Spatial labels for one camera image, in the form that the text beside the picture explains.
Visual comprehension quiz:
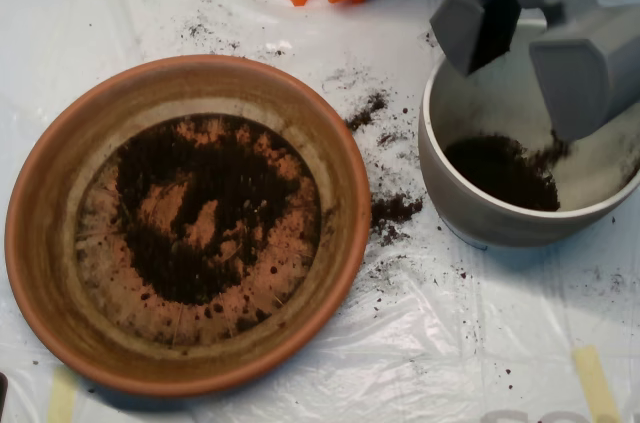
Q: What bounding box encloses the dark soil pile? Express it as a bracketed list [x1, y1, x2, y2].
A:
[114, 115, 304, 307]

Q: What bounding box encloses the small spilled soil clump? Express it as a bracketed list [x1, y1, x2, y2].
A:
[344, 90, 390, 133]

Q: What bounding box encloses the white ceramic pot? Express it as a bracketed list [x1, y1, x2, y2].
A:
[417, 18, 640, 249]

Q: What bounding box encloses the large spilled soil clump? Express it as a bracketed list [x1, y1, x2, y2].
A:
[370, 192, 425, 248]

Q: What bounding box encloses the terracotta saucer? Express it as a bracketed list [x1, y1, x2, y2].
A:
[4, 53, 373, 399]

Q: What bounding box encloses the clear plastic sheet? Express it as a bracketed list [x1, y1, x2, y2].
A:
[0, 0, 640, 423]

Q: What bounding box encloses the long beige tape strip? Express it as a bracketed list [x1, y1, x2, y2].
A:
[572, 345, 622, 423]

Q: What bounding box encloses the faded beige tape strip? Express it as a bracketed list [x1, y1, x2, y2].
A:
[45, 366, 80, 423]

